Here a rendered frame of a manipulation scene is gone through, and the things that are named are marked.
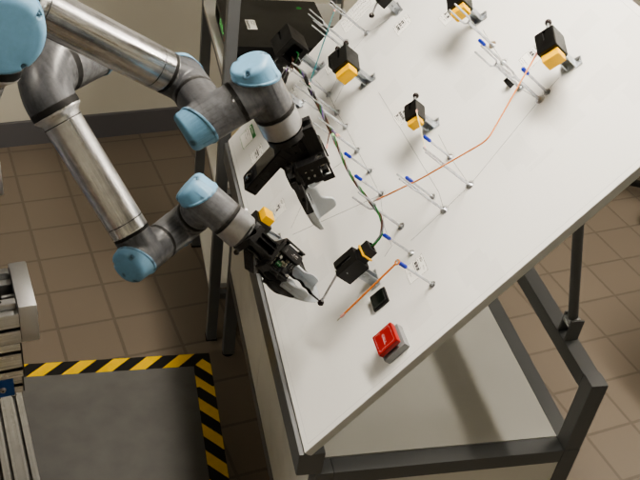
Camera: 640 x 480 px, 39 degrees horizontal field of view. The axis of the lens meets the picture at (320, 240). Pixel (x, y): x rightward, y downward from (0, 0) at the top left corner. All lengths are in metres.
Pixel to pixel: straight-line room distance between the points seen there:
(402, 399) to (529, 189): 0.61
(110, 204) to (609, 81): 0.95
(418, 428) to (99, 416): 1.33
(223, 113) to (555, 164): 0.61
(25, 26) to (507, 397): 1.36
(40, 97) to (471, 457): 1.14
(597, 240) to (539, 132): 2.50
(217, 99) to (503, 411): 1.01
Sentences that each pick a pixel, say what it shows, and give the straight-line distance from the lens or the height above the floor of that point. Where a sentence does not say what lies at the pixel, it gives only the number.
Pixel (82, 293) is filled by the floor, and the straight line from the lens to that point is 3.47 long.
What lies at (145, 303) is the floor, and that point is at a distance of 3.42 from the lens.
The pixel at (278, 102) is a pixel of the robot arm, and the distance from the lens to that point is 1.52.
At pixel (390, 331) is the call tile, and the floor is 1.13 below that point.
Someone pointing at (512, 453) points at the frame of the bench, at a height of 0.80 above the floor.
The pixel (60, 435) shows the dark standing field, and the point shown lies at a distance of 2.99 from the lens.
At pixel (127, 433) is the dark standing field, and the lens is 2.98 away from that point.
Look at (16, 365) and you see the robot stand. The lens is 1.84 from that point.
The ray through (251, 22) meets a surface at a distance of 2.84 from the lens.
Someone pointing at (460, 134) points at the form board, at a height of 1.36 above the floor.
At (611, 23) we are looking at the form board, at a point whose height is 1.65.
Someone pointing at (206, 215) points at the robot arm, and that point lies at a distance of 1.76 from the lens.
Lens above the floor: 2.27
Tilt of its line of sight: 37 degrees down
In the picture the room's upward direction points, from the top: 9 degrees clockwise
